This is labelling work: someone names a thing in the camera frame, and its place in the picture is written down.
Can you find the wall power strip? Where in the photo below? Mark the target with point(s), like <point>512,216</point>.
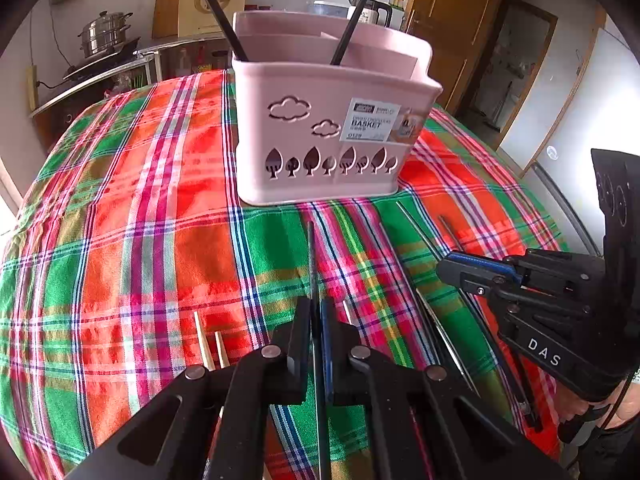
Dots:
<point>33,87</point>

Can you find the person's right hand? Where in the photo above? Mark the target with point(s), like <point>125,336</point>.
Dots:
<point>570,405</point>

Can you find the pink utensil basket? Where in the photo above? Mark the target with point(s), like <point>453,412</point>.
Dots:
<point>310,160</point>

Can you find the electric kettle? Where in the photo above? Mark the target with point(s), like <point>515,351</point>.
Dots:
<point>370,12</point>

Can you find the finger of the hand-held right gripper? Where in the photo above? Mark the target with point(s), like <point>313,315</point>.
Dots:
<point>480,263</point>
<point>465,282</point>

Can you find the clear plastic container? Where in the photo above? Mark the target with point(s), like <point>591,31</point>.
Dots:
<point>327,9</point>

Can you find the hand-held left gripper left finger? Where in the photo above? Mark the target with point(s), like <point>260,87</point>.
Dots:
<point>300,345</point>

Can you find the brown paper bag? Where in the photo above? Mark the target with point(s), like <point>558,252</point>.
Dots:
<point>205,5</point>

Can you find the black stove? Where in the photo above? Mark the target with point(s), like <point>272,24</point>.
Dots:
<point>100,62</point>

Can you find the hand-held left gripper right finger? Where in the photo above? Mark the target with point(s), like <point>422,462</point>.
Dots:
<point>327,345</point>

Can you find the wooden chopstick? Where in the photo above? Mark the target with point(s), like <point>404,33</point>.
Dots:
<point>202,340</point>
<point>222,350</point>

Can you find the plaid tablecloth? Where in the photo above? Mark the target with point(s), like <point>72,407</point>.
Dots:
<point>150,210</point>

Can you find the metal chopstick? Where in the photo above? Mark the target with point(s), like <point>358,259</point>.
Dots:
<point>451,232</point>
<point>422,231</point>
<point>348,316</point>
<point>445,340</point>

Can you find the wooden cutting board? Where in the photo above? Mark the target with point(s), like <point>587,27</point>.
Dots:
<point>167,5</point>

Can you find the steel steamer pot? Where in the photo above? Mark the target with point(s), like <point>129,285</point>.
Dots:
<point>105,32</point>

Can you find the wooden door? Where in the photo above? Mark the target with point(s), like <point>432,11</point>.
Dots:
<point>450,25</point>

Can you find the grey refrigerator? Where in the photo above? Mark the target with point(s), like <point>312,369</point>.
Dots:
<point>575,110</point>

